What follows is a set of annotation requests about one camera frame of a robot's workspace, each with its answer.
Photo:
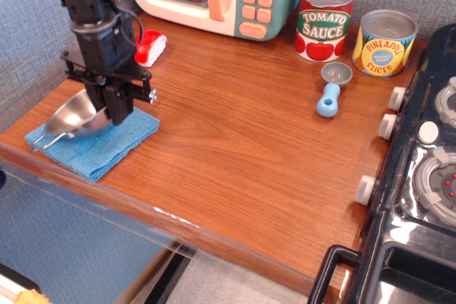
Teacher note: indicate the white stove knob front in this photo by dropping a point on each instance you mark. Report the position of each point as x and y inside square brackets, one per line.
[364, 190]

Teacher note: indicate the pineapple slices can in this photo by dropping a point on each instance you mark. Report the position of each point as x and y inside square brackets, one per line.
[384, 42]

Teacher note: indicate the black toy stove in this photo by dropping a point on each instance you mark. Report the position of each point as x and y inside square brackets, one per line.
[407, 253]

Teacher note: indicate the grey rear stove burner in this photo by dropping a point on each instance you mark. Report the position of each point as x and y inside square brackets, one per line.
[442, 103]

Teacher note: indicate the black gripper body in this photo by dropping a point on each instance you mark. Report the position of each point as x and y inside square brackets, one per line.
[106, 56]

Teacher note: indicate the blue grey measuring scoop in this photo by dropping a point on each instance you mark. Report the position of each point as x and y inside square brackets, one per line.
[335, 75]

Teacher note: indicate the white stove knob rear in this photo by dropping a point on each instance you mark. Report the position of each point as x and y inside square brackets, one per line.
[396, 98]

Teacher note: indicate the blue folded towel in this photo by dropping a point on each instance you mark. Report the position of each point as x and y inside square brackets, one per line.
[95, 156]

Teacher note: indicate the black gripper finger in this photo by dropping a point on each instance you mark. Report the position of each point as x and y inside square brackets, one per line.
[118, 103]
[95, 94]

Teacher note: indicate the red white toy sushi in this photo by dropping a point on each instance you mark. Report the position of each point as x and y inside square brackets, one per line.
[150, 48]

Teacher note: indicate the white round stove button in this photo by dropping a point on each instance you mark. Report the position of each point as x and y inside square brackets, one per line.
[428, 132]

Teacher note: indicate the grey front stove burner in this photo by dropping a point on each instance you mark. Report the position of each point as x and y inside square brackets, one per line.
[434, 184]

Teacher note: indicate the yellow object at corner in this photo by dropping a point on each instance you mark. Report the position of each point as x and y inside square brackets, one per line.
[31, 297]

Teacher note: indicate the black oven door handle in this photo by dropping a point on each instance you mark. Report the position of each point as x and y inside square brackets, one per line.
[335, 255]

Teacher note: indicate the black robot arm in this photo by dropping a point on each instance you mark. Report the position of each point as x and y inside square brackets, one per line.
[34, 33]

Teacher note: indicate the tomato sauce can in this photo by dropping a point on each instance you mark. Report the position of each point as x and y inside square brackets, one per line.
[322, 27]

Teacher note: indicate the white stove knob middle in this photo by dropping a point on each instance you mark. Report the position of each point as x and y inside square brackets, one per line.
[386, 126]

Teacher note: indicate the white stove knob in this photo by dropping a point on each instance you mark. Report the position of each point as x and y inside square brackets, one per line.
[364, 190]
[386, 126]
[396, 98]

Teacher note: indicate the grey stove burner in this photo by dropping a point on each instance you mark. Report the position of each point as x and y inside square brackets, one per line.
[434, 184]
[442, 103]

